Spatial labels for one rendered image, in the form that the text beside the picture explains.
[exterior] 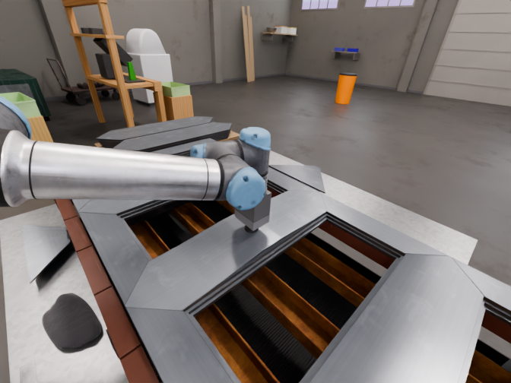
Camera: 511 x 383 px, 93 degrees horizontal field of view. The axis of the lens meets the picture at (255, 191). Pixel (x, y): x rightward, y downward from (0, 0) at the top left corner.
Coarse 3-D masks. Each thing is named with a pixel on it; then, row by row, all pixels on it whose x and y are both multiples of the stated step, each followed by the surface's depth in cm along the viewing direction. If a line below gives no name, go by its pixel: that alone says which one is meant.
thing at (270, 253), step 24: (120, 216) 80; (288, 240) 74; (360, 240) 78; (264, 264) 67; (216, 288) 58; (192, 312) 54; (360, 312) 55; (480, 312) 56; (504, 312) 56; (336, 336) 51
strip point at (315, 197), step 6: (294, 192) 95; (300, 192) 96; (306, 192) 96; (312, 192) 96; (318, 192) 96; (306, 198) 92; (312, 198) 92; (318, 198) 92; (318, 204) 89; (324, 204) 89
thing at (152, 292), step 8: (144, 272) 60; (152, 272) 61; (144, 280) 58; (152, 280) 59; (160, 280) 59; (136, 288) 57; (144, 288) 57; (152, 288) 57; (160, 288) 57; (144, 296) 55; (152, 296) 55; (160, 296) 55; (168, 296) 55; (144, 304) 53; (152, 304) 53; (160, 304) 54; (168, 304) 54; (176, 304) 54
